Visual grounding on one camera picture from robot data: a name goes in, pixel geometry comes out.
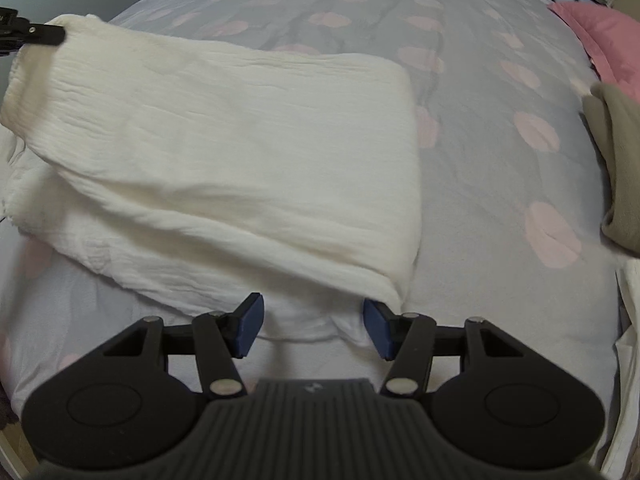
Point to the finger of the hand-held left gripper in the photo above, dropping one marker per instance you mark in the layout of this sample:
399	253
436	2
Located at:
35	34

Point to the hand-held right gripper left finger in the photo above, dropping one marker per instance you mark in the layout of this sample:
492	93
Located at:
250	325

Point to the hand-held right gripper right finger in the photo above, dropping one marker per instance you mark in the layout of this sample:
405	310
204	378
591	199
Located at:
377	327

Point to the white muslin cloth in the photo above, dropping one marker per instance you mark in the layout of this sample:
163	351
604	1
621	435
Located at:
225	160

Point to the grey pink dotted bedsheet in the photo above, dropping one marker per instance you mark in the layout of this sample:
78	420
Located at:
480	170

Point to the white folded cloth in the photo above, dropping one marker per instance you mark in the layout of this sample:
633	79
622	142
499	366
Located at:
627	360

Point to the khaki folded blanket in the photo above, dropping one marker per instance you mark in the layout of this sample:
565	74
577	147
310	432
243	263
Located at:
622	170

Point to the pink pillow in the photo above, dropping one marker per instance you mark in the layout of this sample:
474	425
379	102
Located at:
600	35

